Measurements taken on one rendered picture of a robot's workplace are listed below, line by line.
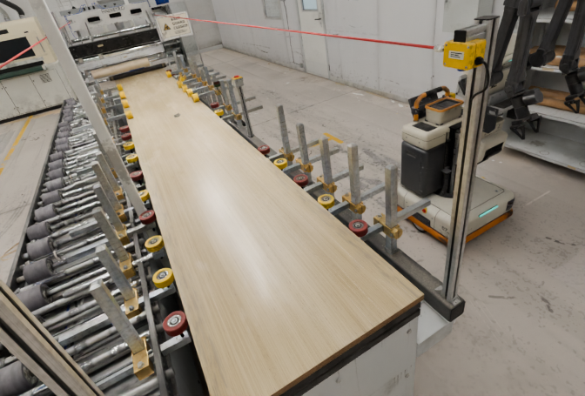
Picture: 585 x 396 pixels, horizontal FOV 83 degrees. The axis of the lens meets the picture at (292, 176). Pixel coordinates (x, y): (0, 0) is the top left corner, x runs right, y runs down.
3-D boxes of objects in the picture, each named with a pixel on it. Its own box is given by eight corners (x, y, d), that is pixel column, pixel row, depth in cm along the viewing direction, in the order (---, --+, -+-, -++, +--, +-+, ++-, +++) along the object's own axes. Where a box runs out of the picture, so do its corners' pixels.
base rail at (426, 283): (184, 83, 533) (182, 77, 528) (463, 312, 132) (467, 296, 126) (179, 84, 530) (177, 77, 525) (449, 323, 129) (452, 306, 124)
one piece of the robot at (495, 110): (471, 128, 203) (475, 94, 191) (501, 115, 212) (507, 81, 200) (495, 137, 190) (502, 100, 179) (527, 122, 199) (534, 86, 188)
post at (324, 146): (332, 206, 199) (324, 134, 174) (335, 210, 196) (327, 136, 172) (327, 209, 198) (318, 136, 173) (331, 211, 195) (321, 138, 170)
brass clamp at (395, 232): (382, 220, 157) (382, 211, 155) (403, 235, 147) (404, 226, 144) (372, 225, 155) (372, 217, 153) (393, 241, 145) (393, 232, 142)
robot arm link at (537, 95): (515, 82, 166) (504, 87, 163) (540, 75, 155) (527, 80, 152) (523, 104, 167) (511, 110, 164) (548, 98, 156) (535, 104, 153)
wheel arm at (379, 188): (389, 184, 183) (389, 178, 181) (393, 187, 180) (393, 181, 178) (323, 217, 169) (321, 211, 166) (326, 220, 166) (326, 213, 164)
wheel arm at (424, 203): (425, 203, 162) (425, 196, 160) (430, 206, 160) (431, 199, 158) (353, 242, 148) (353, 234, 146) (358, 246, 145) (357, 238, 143)
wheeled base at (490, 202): (386, 207, 284) (386, 183, 271) (441, 180, 305) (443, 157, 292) (453, 254, 231) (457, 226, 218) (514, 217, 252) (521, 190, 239)
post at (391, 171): (391, 249, 158) (391, 162, 133) (396, 253, 155) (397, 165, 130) (386, 252, 156) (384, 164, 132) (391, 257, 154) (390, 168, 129)
